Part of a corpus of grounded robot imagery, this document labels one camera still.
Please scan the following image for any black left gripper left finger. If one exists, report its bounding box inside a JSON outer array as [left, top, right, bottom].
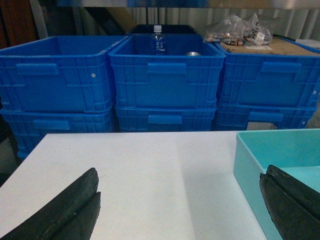
[[1, 167, 101, 240]]

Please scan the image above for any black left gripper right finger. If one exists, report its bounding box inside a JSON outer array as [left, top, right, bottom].
[[259, 164, 320, 240]]

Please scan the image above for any light teal plastic tray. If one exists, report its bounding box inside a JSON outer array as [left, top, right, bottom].
[[233, 129, 320, 240]]

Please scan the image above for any lower right blue crate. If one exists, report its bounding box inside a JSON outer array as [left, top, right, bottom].
[[211, 103, 317, 131]]

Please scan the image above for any blue crate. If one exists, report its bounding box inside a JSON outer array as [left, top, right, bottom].
[[0, 35, 125, 113], [108, 34, 226, 109], [215, 43, 320, 108], [211, 103, 317, 131], [115, 106, 216, 132], [0, 107, 116, 161]]

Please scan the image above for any lower left blue crate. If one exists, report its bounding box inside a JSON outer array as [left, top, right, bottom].
[[0, 107, 116, 161]]

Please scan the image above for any lower middle blue crate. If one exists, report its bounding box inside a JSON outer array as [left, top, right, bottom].
[[115, 106, 216, 132]]

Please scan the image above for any upper right blue crate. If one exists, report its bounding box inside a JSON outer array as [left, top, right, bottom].
[[215, 43, 320, 108]]

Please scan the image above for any upper left blue crate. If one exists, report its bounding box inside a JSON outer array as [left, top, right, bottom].
[[0, 35, 125, 113]]

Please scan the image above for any brown cardboard sheet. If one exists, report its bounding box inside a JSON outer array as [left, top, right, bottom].
[[220, 37, 320, 56]]

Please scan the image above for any upper middle blue crate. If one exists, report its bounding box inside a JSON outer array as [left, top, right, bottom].
[[108, 34, 226, 109]]

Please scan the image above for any plastic bag of batteries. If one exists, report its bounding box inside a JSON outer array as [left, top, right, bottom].
[[204, 13, 276, 47]]

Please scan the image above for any water bottle blue label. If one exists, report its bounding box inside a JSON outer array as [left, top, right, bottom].
[[151, 24, 166, 56]]

